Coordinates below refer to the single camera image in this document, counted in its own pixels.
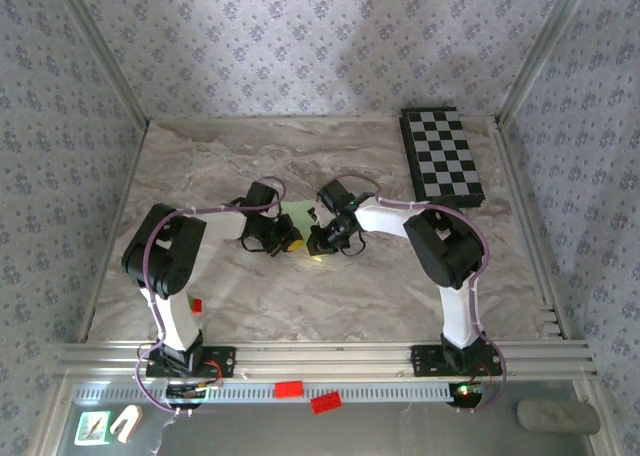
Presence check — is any black grey chessboard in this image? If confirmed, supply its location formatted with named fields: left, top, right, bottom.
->
left=399, top=106, right=487, bottom=210

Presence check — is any black control board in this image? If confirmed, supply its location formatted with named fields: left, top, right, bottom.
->
left=447, top=381, right=487, bottom=411
left=164, top=379, right=224, bottom=411

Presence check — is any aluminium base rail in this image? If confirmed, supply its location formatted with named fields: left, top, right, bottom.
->
left=53, top=340, right=600, bottom=381

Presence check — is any light green paper sheet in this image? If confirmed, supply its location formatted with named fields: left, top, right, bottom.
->
left=279, top=200, right=326, bottom=265

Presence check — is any slotted grey cable duct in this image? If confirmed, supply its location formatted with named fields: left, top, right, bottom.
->
left=73, top=381, right=451, bottom=406

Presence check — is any green white picture card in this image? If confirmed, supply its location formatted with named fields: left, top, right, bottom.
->
left=73, top=409, right=112, bottom=447

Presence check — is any red flat toy brick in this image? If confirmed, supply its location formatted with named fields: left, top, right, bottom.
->
left=310, top=391, right=344, bottom=416

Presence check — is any dark lower shelf panel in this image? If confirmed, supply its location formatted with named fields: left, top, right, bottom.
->
left=52, top=400, right=601, bottom=456

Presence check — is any pale wooden hook piece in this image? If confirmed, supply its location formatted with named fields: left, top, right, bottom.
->
left=109, top=404, right=144, bottom=446

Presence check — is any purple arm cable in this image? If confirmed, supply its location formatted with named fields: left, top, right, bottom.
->
left=327, top=174, right=509, bottom=415
left=133, top=175, right=287, bottom=418

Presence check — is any aluminium side rail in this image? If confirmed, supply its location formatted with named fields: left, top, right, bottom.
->
left=77, top=120, right=151, bottom=342
left=492, top=118, right=571, bottom=340

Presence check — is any aluminium frame post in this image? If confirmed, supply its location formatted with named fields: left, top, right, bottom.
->
left=494, top=0, right=599, bottom=130
left=49, top=0, right=151, bottom=130

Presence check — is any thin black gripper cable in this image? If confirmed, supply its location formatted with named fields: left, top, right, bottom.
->
left=241, top=233, right=274, bottom=255
left=339, top=230, right=365, bottom=257

